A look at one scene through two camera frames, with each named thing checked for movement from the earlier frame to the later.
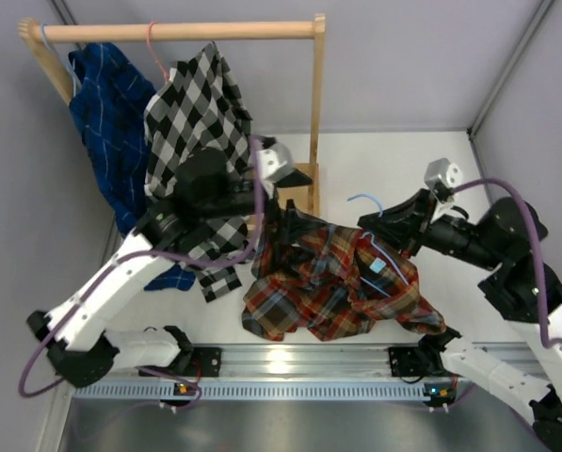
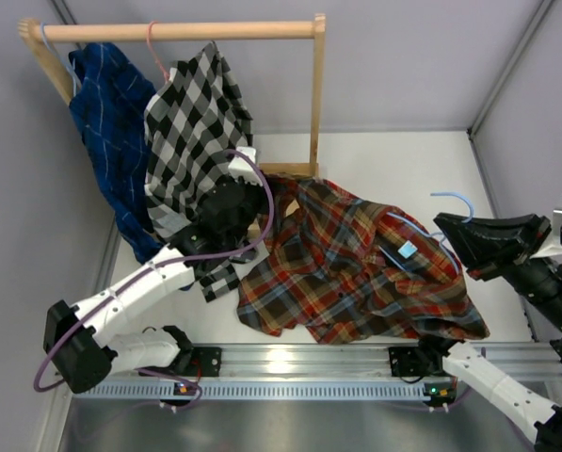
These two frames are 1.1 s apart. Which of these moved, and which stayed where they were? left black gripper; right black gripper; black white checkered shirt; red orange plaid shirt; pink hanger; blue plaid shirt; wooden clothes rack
Moved: right black gripper; red orange plaid shirt; left black gripper
Stayed: wooden clothes rack; black white checkered shirt; pink hanger; blue plaid shirt
